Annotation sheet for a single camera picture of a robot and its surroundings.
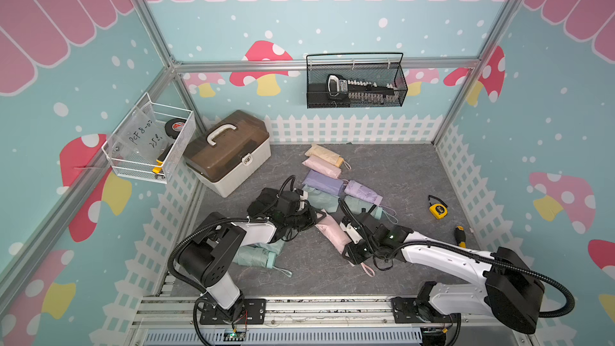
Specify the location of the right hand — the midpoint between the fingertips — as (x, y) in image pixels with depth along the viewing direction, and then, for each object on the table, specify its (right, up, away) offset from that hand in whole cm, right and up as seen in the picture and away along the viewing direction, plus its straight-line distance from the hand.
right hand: (346, 253), depth 82 cm
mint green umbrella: (-30, -1, 0) cm, 30 cm away
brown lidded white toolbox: (-43, +36, +8) cm, 57 cm away
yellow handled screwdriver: (+43, +4, +6) cm, 44 cm away
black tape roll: (-58, +43, -2) cm, 73 cm away
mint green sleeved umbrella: (+6, +14, +13) cm, 20 cm away
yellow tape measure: (+39, +12, +13) cm, 42 cm away
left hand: (-7, +10, +7) cm, 14 cm away
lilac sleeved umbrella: (+10, +19, +18) cm, 28 cm away
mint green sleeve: (-8, +16, +18) cm, 25 cm away
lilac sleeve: (-7, +23, +21) cm, 32 cm away
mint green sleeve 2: (-25, +1, +4) cm, 26 cm away
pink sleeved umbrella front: (-4, +7, +1) cm, 8 cm away
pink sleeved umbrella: (-7, +30, +27) cm, 41 cm away
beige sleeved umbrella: (-5, +35, +29) cm, 45 cm away
